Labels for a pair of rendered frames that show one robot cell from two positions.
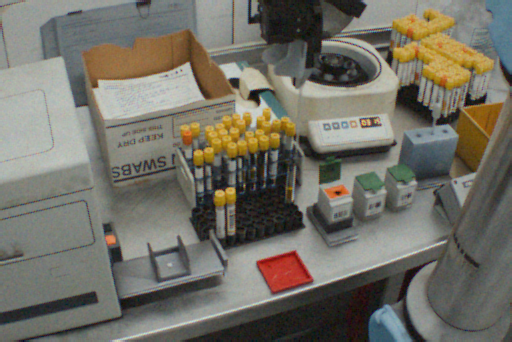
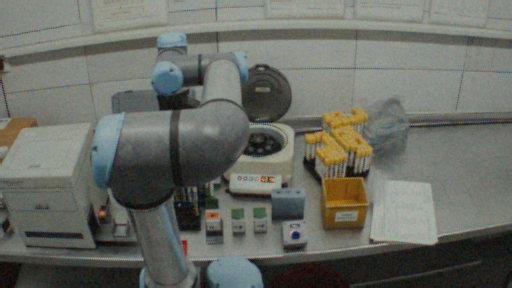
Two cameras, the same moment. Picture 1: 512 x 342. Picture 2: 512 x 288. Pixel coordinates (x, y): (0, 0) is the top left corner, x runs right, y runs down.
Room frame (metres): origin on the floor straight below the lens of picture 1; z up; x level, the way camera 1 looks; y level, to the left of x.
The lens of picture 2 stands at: (-0.15, -0.59, 1.88)
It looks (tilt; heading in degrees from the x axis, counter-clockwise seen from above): 34 degrees down; 20
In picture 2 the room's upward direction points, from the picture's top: 1 degrees counter-clockwise
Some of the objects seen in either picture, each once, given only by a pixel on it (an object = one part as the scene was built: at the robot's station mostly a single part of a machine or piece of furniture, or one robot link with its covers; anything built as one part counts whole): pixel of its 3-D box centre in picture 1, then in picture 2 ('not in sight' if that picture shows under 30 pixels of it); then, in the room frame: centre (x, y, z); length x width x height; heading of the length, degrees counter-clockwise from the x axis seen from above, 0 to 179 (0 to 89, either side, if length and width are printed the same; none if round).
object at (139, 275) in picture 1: (155, 266); (114, 230); (0.61, 0.14, 0.92); 0.21 x 0.07 x 0.05; 113
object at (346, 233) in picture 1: (332, 217); (214, 228); (0.76, -0.13, 0.89); 0.09 x 0.05 x 0.04; 23
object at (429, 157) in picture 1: (427, 155); (287, 204); (0.90, -0.32, 0.92); 0.10 x 0.07 x 0.10; 108
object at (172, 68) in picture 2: not in sight; (175, 72); (0.70, -0.10, 1.43); 0.11 x 0.11 x 0.08; 22
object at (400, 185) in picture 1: (399, 187); (259, 220); (0.82, -0.25, 0.91); 0.05 x 0.04 x 0.07; 23
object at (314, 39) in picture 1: (308, 38); not in sight; (0.77, -0.07, 1.21); 0.05 x 0.02 x 0.09; 24
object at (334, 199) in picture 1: (334, 205); (213, 222); (0.76, -0.13, 0.92); 0.05 x 0.04 x 0.06; 23
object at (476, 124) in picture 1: (497, 142); (343, 203); (0.95, -0.48, 0.93); 0.13 x 0.13 x 0.10; 19
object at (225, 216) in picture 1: (247, 198); (171, 208); (0.76, 0.01, 0.93); 0.17 x 0.09 x 0.11; 114
